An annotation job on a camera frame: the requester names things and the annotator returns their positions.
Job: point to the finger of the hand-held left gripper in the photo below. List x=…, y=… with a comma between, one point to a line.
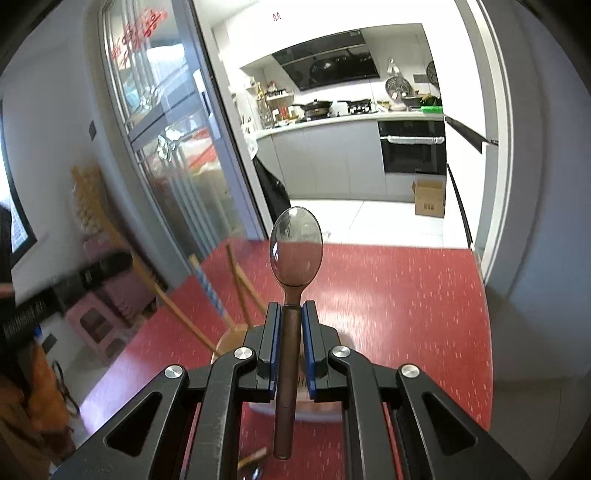
x=108, y=270

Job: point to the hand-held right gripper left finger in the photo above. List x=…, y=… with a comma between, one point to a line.
x=274, y=327

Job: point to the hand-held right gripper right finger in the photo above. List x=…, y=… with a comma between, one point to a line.
x=308, y=327

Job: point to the beige plastic utensil holder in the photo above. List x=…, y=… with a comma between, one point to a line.
x=231, y=341

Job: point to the blue patterned wooden chopstick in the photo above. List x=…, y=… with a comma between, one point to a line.
x=207, y=286

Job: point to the pink plastic stool stack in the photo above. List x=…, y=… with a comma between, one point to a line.
x=120, y=286

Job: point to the clear bag of pale balls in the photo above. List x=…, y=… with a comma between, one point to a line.
x=90, y=203

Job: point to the orange clothing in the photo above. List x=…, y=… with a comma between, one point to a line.
x=37, y=406

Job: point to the dark framed window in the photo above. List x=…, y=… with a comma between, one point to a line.
x=16, y=207

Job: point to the black hanging cloth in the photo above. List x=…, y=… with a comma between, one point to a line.
x=272, y=189

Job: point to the sliding glass door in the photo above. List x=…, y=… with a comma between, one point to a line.
x=171, y=138

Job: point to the white kitchen counter cabinets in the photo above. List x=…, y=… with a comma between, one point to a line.
x=323, y=161

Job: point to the cardboard box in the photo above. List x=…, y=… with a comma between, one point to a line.
x=429, y=198

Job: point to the black built-in oven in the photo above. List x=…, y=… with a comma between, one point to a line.
x=411, y=147

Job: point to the black wok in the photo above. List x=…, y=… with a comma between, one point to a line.
x=316, y=108

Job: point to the rack of seasoning bottles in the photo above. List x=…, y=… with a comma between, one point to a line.
x=274, y=106

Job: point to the dark cooking pot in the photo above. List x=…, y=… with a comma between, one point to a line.
x=418, y=101

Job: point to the white door with black edge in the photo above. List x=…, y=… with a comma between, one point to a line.
x=466, y=131

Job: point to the round metal strainer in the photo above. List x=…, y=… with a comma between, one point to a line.
x=398, y=87

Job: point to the black range hood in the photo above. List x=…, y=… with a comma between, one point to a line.
x=328, y=60

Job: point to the round dark strainer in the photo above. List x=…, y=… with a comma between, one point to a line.
x=433, y=74

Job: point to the black wall switch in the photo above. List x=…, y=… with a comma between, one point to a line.
x=92, y=130

